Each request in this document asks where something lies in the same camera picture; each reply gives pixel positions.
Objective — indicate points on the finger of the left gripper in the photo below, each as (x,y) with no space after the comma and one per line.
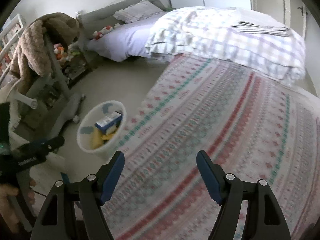
(27,155)

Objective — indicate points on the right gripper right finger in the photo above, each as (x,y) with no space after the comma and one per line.
(264,219)

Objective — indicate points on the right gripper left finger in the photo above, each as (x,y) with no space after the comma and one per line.
(73,211)

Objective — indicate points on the yellow paper envelope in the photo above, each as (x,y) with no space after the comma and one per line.
(96,139)

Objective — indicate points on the blue snack box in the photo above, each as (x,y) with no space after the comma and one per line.
(109,120)

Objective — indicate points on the white plastic trash bin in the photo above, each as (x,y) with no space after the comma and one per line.
(88,124)

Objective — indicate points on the person's left hand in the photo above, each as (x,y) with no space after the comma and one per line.
(17,200)

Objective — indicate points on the grey desk chair base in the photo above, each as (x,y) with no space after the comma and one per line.
(57,104)

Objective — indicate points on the patterned striped bed cover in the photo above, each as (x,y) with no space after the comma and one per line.
(252,126)

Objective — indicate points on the brown plush blanket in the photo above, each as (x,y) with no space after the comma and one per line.
(31,52)

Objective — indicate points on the red white plush toy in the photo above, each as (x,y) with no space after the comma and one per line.
(105,30)

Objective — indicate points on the lavender bed sheet mattress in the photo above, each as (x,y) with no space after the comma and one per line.
(125,41)

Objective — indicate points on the white frilled pillow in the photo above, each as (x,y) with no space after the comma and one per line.
(137,12)

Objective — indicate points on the folded striped cloth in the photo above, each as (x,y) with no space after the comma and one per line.
(251,28)

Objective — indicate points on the checked white purple quilt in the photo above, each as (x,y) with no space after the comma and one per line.
(206,32)

